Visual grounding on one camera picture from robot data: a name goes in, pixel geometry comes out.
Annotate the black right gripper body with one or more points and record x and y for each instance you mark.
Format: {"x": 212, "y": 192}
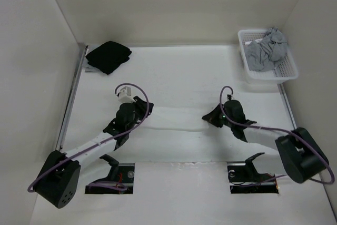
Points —
{"x": 218, "y": 118}

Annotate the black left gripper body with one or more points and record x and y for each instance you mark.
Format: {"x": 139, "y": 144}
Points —
{"x": 140, "y": 113}

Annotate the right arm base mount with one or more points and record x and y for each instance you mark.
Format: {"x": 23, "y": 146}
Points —
{"x": 244, "y": 178}

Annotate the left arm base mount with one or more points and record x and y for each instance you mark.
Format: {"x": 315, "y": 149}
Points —
{"x": 119, "y": 180}

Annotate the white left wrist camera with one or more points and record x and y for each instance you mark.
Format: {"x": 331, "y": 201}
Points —
{"x": 125, "y": 95}

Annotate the white plastic basket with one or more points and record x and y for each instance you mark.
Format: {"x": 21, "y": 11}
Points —
{"x": 286, "y": 71}

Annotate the white tank top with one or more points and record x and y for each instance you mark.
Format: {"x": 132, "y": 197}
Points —
{"x": 176, "y": 119}

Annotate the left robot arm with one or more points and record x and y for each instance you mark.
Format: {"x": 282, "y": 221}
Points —
{"x": 58, "y": 178}

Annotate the folded black tank top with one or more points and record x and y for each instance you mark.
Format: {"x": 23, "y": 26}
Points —
{"x": 108, "y": 57}

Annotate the grey tank top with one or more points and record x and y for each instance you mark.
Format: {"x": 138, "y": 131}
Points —
{"x": 268, "y": 53}

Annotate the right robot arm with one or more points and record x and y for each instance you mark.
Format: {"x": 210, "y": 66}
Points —
{"x": 298, "y": 155}

